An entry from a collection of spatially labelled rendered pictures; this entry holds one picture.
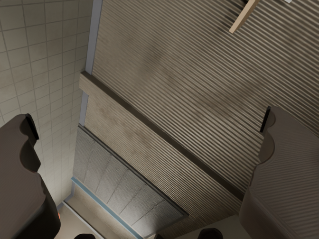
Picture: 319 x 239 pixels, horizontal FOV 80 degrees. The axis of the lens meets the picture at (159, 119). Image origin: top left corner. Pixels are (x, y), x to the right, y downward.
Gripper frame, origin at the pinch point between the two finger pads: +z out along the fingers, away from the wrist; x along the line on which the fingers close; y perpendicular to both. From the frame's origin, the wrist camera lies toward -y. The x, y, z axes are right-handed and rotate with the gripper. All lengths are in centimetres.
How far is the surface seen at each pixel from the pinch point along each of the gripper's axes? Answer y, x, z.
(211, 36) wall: 26, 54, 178
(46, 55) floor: 49, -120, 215
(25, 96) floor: 93, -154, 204
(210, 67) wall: 55, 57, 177
